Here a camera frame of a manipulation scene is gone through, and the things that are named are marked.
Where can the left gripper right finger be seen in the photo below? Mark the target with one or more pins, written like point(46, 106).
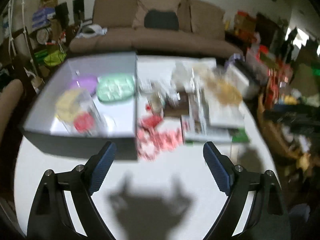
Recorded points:
point(221, 167)

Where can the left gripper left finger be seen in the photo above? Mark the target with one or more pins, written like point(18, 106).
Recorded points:
point(88, 178)

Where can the red round item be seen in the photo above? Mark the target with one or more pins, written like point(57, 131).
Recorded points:
point(84, 122)

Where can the yellow snack packet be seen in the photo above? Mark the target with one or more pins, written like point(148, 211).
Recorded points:
point(67, 106)

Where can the green plastic bowl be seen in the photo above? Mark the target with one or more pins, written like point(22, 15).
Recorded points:
point(115, 87)

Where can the purple plastic bowl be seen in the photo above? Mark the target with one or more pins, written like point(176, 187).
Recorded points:
point(88, 82)

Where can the green board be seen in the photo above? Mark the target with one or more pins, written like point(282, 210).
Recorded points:
point(239, 135)

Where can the pink cookie cutters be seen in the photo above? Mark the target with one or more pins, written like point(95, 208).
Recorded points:
point(155, 135)

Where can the wicker basket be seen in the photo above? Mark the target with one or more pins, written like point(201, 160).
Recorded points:
point(277, 145)

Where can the brown sofa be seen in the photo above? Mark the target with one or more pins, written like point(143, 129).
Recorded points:
point(192, 27)

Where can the dark cushion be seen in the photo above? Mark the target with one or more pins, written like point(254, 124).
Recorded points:
point(166, 20)

